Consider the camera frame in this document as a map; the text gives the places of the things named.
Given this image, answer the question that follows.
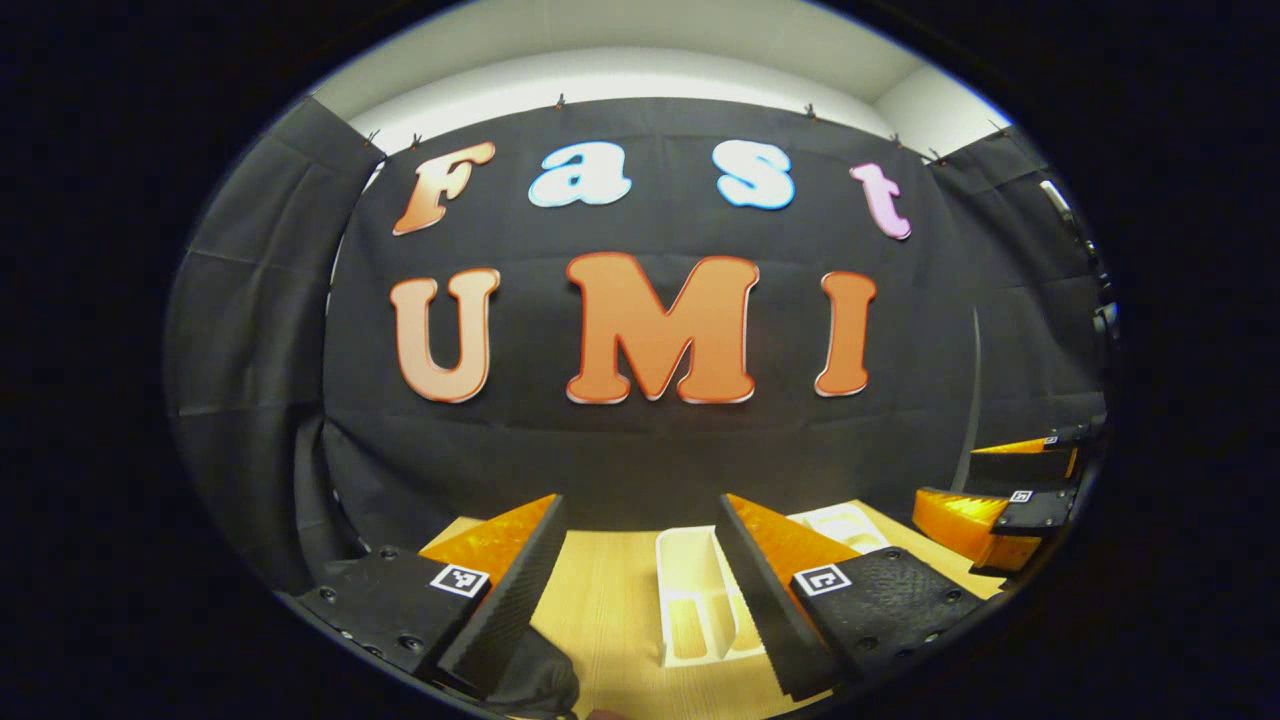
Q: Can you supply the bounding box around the white bookshelf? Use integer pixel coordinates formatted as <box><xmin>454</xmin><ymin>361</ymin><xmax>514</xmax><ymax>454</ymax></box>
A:
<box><xmin>655</xmin><ymin>503</ymin><xmax>891</xmax><ymax>669</ymax></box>

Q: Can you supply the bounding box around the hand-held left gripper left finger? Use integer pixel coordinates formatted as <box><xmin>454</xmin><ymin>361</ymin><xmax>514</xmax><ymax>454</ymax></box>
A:
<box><xmin>295</xmin><ymin>493</ymin><xmax>569</xmax><ymax>701</ymax></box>

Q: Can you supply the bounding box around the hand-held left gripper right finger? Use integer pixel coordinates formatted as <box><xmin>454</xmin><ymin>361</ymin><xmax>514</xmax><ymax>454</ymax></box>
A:
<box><xmin>718</xmin><ymin>492</ymin><xmax>986</xmax><ymax>703</ymax></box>

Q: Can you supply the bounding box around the metal stand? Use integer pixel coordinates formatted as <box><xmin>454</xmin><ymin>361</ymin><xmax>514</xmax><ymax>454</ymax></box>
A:
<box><xmin>1038</xmin><ymin>178</ymin><xmax>1119</xmax><ymax>336</ymax></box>

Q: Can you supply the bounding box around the black schoolbag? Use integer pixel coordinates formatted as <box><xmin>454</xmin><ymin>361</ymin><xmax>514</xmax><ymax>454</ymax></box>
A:
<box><xmin>480</xmin><ymin>630</ymin><xmax>581</xmax><ymax>719</ymax></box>

